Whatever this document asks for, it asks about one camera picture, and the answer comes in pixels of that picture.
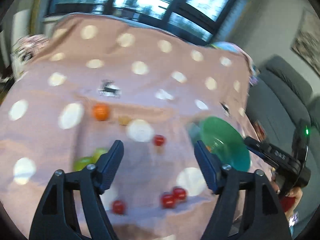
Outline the grey sofa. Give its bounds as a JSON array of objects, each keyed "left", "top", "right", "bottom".
[{"left": 246, "top": 55, "right": 319, "bottom": 237}]

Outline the small tan fruit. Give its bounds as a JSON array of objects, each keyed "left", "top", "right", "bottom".
[{"left": 118, "top": 115, "right": 132, "bottom": 126}]

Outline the green apple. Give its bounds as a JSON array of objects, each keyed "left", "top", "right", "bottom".
[
  {"left": 73, "top": 157, "right": 94, "bottom": 172},
  {"left": 92, "top": 147, "right": 108, "bottom": 163}
]

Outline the framed wall picture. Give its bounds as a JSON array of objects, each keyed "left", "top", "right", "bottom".
[{"left": 291, "top": 9, "right": 320, "bottom": 76}]

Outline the red tomato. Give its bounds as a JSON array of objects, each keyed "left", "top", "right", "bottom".
[
  {"left": 172, "top": 186, "right": 188, "bottom": 202},
  {"left": 161, "top": 192, "right": 176, "bottom": 209},
  {"left": 111, "top": 200, "right": 126, "bottom": 215},
  {"left": 153, "top": 134, "right": 166, "bottom": 147}
]

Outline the pink polka dot blanket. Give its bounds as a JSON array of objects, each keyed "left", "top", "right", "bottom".
[{"left": 1, "top": 14, "right": 255, "bottom": 239}]

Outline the green bowl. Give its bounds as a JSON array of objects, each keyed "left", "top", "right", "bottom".
[{"left": 187, "top": 116, "right": 251, "bottom": 172}]

